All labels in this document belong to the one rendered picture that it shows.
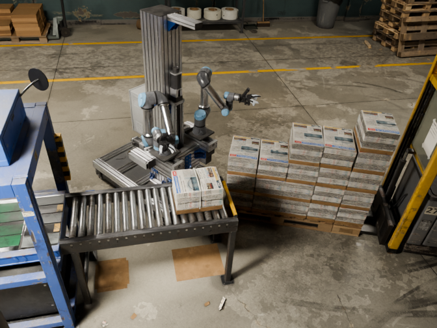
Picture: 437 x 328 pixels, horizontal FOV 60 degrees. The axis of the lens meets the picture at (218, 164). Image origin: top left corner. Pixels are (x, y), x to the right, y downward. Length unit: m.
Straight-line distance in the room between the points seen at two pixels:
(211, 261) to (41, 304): 1.49
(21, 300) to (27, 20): 6.45
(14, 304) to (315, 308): 2.44
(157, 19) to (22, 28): 5.80
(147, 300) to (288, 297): 1.24
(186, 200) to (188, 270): 0.95
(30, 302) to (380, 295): 2.97
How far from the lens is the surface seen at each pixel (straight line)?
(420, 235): 4.21
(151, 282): 3.64
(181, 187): 2.94
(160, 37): 3.35
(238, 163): 3.66
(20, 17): 8.84
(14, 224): 3.26
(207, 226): 2.99
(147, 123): 3.41
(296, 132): 3.66
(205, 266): 3.73
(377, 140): 3.57
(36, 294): 3.28
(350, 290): 3.86
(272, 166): 3.67
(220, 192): 2.97
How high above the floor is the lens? 2.98
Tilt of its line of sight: 38 degrees down
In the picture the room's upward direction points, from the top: 4 degrees clockwise
